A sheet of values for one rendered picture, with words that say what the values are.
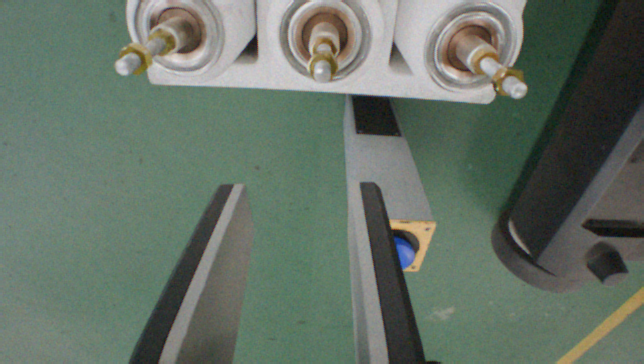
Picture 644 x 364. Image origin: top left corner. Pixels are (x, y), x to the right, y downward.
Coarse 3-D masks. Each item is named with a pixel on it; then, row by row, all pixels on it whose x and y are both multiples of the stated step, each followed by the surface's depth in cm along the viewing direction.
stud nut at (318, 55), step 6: (318, 54) 19; (324, 54) 19; (330, 54) 19; (312, 60) 19; (318, 60) 19; (330, 60) 19; (336, 60) 20; (312, 66) 19; (336, 66) 19; (312, 72) 20; (336, 72) 20; (330, 78) 20
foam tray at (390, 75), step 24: (264, 0) 30; (384, 0) 30; (264, 24) 32; (384, 24) 31; (264, 48) 33; (384, 48) 33; (240, 72) 35; (264, 72) 35; (384, 72) 34; (408, 72) 35; (408, 96) 36; (432, 96) 36; (480, 96) 36
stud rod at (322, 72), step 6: (318, 48) 22; (324, 48) 21; (330, 48) 22; (324, 60) 19; (318, 66) 19; (324, 66) 18; (330, 66) 19; (318, 72) 18; (324, 72) 18; (330, 72) 18; (318, 78) 19; (324, 78) 19
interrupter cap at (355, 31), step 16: (304, 0) 24; (320, 0) 24; (336, 0) 24; (352, 0) 23; (288, 16) 24; (304, 16) 24; (320, 16) 25; (336, 16) 25; (352, 16) 24; (368, 16) 24; (288, 32) 25; (304, 32) 25; (352, 32) 25; (368, 32) 25; (288, 48) 26; (304, 48) 26; (352, 48) 26; (368, 48) 26; (288, 64) 27; (304, 64) 27; (352, 64) 27; (336, 80) 27
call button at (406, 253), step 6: (396, 240) 29; (402, 240) 29; (396, 246) 29; (402, 246) 29; (408, 246) 29; (402, 252) 29; (408, 252) 29; (402, 258) 30; (408, 258) 30; (414, 258) 30; (402, 264) 30; (408, 264) 30
